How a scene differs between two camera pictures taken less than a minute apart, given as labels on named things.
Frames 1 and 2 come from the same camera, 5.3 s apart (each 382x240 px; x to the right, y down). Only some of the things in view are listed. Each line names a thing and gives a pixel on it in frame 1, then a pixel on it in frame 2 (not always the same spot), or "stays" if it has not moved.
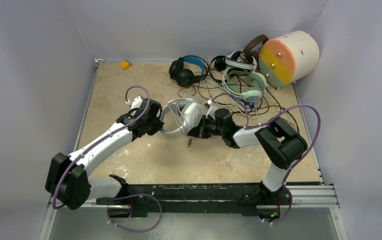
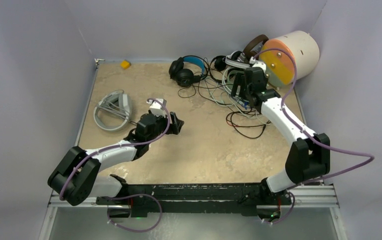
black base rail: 251,198 stays
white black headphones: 250,62 stays
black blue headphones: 184,77 stays
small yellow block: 125,64 stays
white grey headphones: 189,112 → 117,104
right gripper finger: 199,131 → 238,80
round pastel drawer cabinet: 288,58 stays
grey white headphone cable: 173,106 → 113,107
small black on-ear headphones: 219,65 stays
